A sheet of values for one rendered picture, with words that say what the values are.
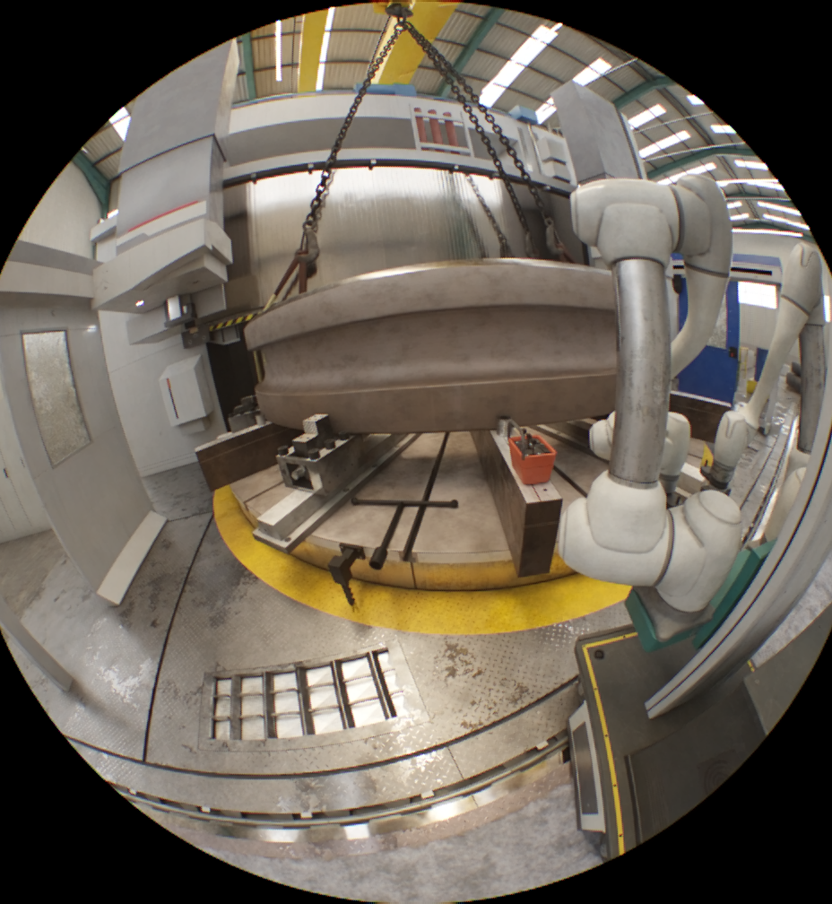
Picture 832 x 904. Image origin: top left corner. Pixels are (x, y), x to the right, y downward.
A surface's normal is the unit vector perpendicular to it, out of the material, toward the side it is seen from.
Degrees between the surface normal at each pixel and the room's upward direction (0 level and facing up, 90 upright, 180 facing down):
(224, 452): 90
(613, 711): 0
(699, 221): 108
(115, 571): 37
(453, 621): 0
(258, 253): 90
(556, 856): 0
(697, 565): 85
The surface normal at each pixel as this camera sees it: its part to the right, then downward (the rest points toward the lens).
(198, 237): 0.32, 0.34
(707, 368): -0.94, 0.22
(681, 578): -0.54, 0.40
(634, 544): -0.44, 0.16
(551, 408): 0.07, 0.39
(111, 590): 0.47, -0.86
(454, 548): -0.11, -0.91
